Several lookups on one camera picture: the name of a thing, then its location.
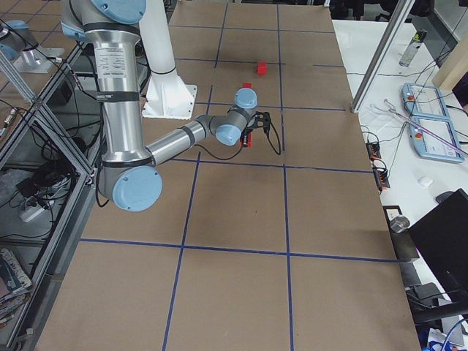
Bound black monitor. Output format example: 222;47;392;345
409;189;467;301

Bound small white case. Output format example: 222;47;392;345
418;176;433;188

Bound blue teach pendant upper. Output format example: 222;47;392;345
401;83;450;118

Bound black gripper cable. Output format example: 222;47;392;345
199;113;282;160

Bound blue teach pendant lower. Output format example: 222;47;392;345
409;116;466;163

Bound clear plastic bottle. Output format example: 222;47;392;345
399;29;427;67

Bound aluminium frame post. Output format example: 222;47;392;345
350;0;415;113

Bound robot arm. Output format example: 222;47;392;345
61;1;263;212

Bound small metal cup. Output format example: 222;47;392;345
389;215;410;233

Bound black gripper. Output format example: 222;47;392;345
240;111;271;146

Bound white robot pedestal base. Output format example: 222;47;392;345
139;1;197;120

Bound blue teach pendant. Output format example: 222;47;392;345
409;116;466;163
401;83;450;118

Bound white power strip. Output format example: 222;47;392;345
19;203;48;223

